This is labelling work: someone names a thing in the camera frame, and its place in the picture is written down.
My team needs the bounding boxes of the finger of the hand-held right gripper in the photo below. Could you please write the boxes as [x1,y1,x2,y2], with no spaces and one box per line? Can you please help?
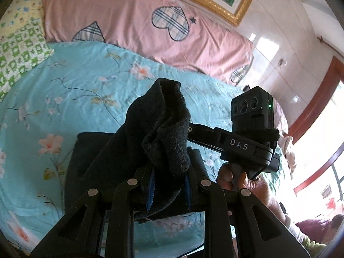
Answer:
[186,123,224,151]

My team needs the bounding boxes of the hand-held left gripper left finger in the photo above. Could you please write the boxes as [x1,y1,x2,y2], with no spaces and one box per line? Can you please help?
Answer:
[29,166,157,258]

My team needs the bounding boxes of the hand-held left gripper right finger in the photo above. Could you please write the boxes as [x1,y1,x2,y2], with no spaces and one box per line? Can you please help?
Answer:
[184,148,310,258]

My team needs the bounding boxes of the black pants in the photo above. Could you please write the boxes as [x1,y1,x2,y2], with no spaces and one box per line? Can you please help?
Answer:
[64,78,205,222]

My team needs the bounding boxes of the person's right forearm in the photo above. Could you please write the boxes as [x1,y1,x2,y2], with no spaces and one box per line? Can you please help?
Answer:
[278,213,329,258]

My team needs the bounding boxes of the person's right hand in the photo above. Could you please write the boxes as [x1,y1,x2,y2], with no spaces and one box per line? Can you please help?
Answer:
[216,163,287,222]

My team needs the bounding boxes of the pink crumpled cloth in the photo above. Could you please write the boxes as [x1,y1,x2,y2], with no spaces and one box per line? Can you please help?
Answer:
[279,136,297,179]

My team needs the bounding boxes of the blue floral bed sheet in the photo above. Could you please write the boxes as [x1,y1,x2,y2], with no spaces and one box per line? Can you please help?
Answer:
[0,41,286,256]

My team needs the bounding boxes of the pink heart-print pillow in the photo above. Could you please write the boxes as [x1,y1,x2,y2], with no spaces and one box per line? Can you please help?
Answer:
[40,0,254,86]

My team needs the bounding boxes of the green checkered pillow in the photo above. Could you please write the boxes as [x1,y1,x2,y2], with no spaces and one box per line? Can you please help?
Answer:
[0,23,55,103]

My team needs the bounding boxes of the yellow patterned pillow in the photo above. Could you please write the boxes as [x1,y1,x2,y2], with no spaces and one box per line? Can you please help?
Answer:
[0,0,45,39]

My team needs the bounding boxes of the red window frame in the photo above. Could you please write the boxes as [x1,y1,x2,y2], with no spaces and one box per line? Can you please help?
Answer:
[293,141,344,197]

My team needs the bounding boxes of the red wooden door frame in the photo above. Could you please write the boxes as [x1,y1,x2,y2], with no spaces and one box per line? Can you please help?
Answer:
[287,56,344,141]

